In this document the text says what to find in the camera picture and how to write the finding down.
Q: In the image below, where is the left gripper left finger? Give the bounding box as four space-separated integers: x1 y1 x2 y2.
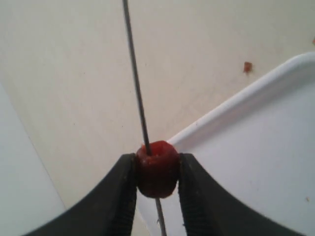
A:
28 153 137 236

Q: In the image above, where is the white rectangular plastic tray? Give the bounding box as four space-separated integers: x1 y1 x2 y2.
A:
134 52 315 236

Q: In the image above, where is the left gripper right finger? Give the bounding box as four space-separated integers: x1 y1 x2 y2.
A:
178 153 299 236

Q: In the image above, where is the red ball bottom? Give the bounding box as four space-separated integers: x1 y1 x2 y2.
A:
135 141 180 198

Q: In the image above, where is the red crumb beside tray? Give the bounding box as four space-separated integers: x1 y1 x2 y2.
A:
243 61 253 74

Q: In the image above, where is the thin metal skewer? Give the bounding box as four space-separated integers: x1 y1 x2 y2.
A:
122 0 167 236

